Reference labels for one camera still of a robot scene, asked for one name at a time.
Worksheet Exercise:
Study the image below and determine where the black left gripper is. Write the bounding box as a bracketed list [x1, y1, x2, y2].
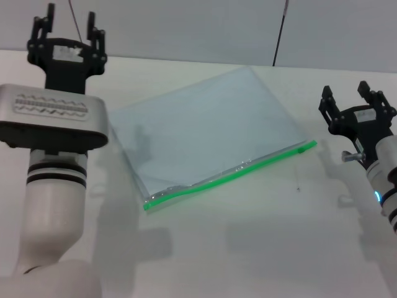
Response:
[27, 3, 108, 96]

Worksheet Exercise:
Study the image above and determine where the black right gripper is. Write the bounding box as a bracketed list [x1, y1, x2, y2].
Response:
[318, 80, 397, 164]

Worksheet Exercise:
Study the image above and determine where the clear green-zipper document bag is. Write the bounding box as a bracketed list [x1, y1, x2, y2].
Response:
[110, 65, 318, 212]

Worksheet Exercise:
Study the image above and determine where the grey right arm cable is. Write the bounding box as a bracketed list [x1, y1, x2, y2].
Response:
[341, 139, 367, 163]

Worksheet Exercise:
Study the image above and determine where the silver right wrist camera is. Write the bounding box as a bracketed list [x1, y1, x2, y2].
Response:
[376, 133, 397, 170]

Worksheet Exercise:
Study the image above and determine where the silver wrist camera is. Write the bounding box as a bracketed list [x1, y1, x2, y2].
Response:
[376, 133, 397, 170]
[0, 83, 110, 153]

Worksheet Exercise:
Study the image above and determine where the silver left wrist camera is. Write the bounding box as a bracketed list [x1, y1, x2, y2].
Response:
[0, 83, 110, 153]

